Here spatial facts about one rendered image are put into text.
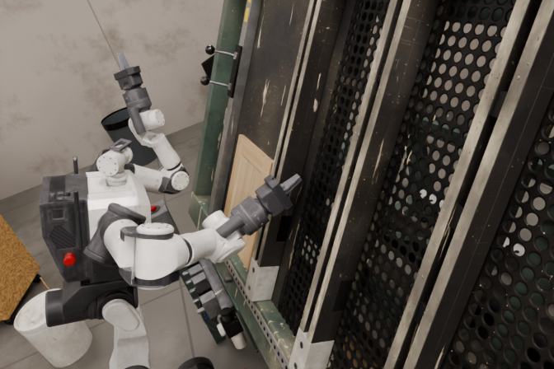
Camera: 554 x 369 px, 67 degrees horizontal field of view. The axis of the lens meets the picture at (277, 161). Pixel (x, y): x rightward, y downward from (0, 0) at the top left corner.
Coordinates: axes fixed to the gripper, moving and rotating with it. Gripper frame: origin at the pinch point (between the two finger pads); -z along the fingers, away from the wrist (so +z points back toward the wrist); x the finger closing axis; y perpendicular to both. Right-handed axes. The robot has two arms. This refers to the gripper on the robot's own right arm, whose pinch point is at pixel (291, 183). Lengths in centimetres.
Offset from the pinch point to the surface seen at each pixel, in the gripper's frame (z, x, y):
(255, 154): -0.1, -5.0, 34.0
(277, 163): -1.0, 3.2, 7.6
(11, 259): 169, -55, 215
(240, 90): -12, 8, 59
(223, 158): 9, -12, 59
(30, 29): 76, 53, 426
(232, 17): -31, 26, 84
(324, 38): -28.8, 27.3, 3.9
